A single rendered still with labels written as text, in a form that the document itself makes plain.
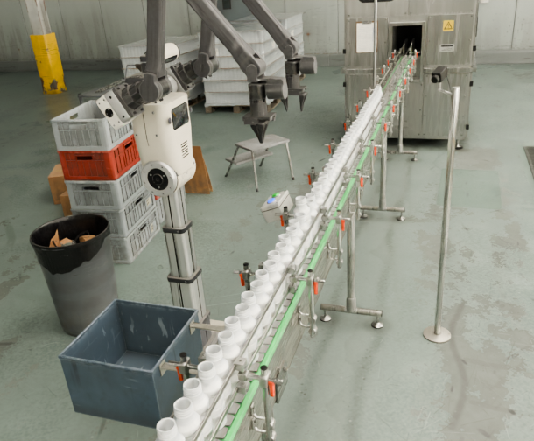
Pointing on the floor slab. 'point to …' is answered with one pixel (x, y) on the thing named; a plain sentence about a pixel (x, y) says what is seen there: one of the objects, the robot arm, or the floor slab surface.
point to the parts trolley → (101, 89)
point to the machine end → (448, 13)
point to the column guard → (48, 63)
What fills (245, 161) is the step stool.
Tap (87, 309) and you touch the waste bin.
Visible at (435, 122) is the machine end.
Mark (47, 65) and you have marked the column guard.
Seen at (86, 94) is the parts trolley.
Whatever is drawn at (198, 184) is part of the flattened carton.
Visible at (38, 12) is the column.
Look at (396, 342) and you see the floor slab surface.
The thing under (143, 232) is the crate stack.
